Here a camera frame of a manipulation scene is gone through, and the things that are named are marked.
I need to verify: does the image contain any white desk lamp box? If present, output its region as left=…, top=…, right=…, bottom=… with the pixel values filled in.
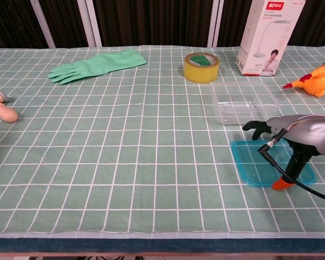
left=236, top=0, right=307, bottom=77

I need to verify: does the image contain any green rubber glove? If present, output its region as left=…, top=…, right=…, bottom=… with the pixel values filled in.
left=47, top=49, right=147, bottom=86

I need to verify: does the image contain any dark blue under cloth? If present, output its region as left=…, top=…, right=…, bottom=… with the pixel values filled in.
left=0, top=237, right=325, bottom=255

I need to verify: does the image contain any white metal frame post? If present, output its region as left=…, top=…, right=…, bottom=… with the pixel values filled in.
left=207, top=0, right=224, bottom=48
left=85, top=0, right=102, bottom=47
left=29, top=0, right=56, bottom=49

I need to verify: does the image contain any orange rubber chicken toy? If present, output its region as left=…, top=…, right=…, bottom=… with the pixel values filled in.
left=282, top=56, right=325, bottom=98

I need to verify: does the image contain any yellow packing tape roll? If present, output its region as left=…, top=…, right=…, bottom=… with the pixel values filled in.
left=183, top=52, right=220, bottom=83

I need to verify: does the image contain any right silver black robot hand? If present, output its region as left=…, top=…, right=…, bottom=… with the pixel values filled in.
left=242, top=114, right=325, bottom=191

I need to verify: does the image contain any clear plastic container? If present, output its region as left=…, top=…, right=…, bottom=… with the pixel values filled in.
left=211, top=82, right=281, bottom=126

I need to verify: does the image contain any black pleated curtain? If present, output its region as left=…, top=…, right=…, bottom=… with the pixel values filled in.
left=0, top=0, right=325, bottom=49

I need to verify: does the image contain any green white checkered tablecloth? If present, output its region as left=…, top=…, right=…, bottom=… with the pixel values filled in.
left=0, top=44, right=325, bottom=239

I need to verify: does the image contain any beige wooden toy hammer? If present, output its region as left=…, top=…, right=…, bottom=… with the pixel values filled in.
left=0, top=91, right=19, bottom=124

